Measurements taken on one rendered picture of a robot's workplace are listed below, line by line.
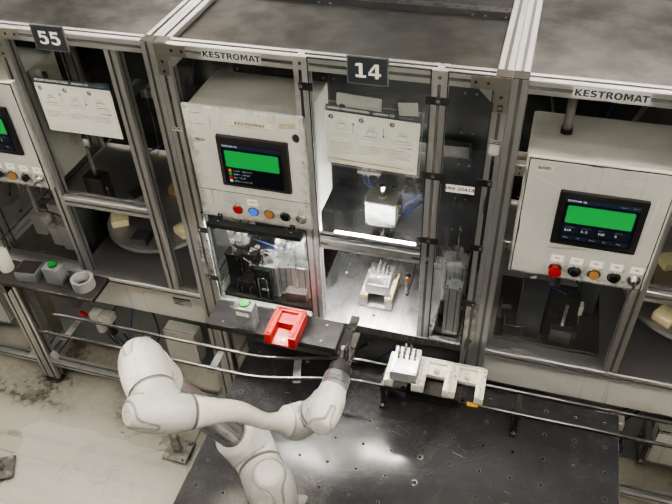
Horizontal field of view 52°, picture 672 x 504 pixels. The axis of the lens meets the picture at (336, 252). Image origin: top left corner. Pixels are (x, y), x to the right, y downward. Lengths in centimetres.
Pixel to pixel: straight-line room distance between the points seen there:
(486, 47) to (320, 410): 120
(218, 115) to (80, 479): 203
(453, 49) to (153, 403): 132
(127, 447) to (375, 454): 146
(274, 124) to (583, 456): 162
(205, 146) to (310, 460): 119
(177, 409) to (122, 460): 174
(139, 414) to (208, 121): 97
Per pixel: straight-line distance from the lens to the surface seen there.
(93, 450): 374
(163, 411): 192
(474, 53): 217
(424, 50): 217
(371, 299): 284
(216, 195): 252
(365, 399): 281
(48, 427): 391
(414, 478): 263
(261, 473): 234
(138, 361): 202
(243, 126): 229
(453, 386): 262
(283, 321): 273
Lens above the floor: 295
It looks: 42 degrees down
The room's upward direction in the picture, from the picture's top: 3 degrees counter-clockwise
